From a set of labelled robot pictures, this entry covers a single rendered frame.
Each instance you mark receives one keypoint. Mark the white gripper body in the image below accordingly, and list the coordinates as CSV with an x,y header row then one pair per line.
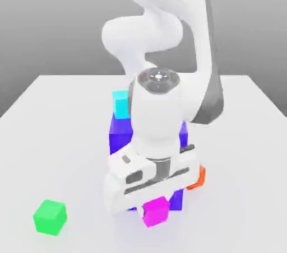
x,y
152,192

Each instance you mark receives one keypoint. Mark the small magenta cube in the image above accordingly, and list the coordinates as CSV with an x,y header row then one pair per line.
x,y
155,212

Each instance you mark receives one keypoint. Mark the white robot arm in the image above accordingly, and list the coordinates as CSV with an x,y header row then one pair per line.
x,y
157,112

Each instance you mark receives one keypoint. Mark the small orange cube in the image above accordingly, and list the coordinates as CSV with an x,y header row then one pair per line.
x,y
199,179

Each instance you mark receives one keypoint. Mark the small cyan cube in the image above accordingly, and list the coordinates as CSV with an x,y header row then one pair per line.
x,y
121,105

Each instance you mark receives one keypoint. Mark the small green cube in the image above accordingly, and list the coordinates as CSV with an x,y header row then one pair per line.
x,y
49,217

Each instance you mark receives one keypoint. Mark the large blue box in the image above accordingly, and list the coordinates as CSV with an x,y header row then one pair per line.
x,y
120,133

